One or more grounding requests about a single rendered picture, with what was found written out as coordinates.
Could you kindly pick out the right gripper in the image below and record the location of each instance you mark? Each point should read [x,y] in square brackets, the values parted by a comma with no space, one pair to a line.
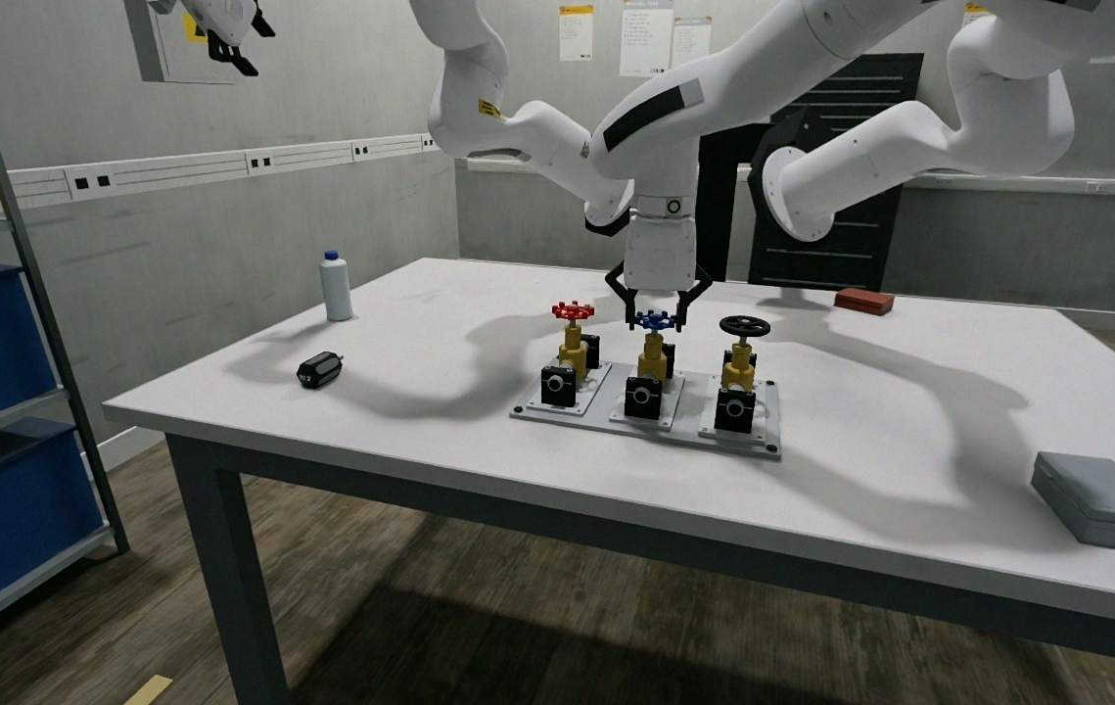
[226,23]

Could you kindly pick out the white bottle with blue cap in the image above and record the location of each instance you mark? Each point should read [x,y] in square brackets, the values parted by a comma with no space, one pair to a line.
[334,277]

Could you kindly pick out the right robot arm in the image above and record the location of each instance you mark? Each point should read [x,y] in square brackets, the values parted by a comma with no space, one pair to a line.
[464,119]

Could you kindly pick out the reddish-brown rectangular block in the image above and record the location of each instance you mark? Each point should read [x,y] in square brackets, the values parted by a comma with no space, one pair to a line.
[864,301]

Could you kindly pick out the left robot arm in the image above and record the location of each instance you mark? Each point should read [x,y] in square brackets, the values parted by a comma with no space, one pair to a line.
[1011,126]

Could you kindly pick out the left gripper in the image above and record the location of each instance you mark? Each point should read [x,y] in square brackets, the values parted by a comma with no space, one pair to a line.
[660,255]

